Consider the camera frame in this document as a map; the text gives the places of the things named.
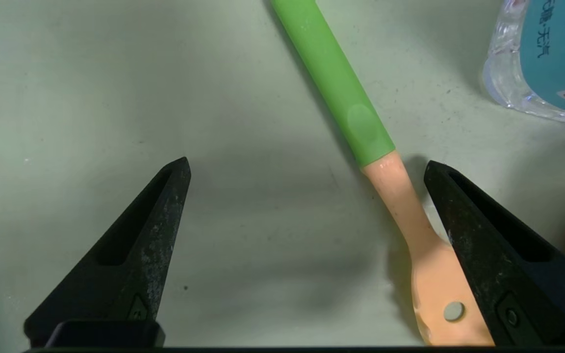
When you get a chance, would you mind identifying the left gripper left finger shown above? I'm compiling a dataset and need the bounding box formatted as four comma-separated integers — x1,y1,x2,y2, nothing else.
24,157,191,345

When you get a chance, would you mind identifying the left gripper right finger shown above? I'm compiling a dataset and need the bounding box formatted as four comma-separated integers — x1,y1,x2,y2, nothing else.
424,160,565,346

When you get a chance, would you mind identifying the green handled pasta spoon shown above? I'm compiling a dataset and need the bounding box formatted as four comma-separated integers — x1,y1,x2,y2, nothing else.
270,0,496,347

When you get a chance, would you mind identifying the light green plastic tray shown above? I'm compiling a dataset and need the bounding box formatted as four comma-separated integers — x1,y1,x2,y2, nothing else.
0,0,565,349

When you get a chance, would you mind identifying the clear water bottle blue cap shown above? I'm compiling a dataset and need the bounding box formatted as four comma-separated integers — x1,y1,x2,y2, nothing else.
481,0,565,126

